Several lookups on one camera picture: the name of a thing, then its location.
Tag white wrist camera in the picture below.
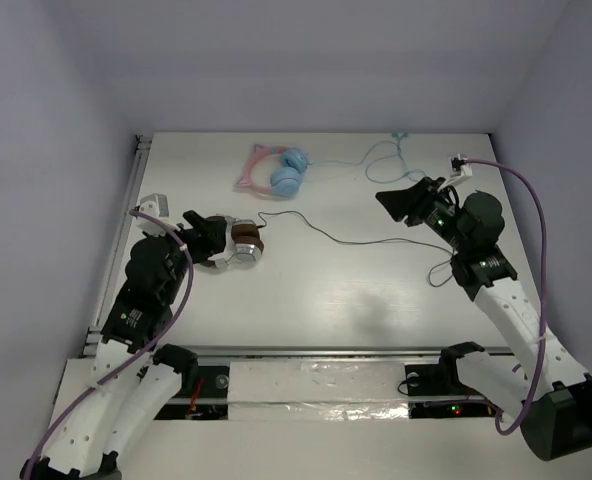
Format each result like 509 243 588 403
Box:
439 154 473 191
135 193 180 237

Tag light blue headphone cable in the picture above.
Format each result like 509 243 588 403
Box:
309 131 430 185

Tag brown silver headphones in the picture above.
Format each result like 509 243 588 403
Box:
197 215 265 270

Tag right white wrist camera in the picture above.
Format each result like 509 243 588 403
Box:
439 154 473 191

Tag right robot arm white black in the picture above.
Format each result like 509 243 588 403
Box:
375 177 592 461

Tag pink blue cat headphones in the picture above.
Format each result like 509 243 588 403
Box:
233 144 311 198

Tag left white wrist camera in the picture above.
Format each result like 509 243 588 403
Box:
135 193 180 237

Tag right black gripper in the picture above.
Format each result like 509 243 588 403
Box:
375 177 470 253

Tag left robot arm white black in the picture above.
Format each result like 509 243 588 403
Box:
20 205 227 479

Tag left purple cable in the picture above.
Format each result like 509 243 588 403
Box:
19 209 195 480

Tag black headphone cable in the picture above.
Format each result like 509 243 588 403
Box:
256 210 460 288

